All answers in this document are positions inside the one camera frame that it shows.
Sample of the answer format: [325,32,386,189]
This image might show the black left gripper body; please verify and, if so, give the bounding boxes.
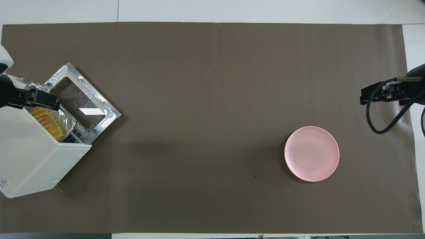
[0,75,34,109]

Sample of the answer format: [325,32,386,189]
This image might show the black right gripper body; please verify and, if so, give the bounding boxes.
[398,63,425,107]

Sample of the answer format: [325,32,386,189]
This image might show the yellow sliced bread loaf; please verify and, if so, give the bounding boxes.
[29,106,64,141]

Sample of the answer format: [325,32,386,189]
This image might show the aluminium foil tray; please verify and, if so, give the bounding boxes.
[25,81,77,143]

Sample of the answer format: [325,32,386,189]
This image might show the glass oven door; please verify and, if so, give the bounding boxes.
[43,62,121,145]

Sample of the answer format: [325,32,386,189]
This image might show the metal oven rack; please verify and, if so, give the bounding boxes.
[61,128,83,144]

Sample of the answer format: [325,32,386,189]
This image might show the cream toaster oven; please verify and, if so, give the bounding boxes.
[0,75,92,199]

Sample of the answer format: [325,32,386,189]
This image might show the pink round plate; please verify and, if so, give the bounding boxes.
[284,126,340,182]

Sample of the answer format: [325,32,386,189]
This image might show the brown table mat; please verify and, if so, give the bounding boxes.
[0,22,424,234]

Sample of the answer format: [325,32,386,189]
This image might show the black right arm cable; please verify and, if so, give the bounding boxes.
[365,76,425,136]

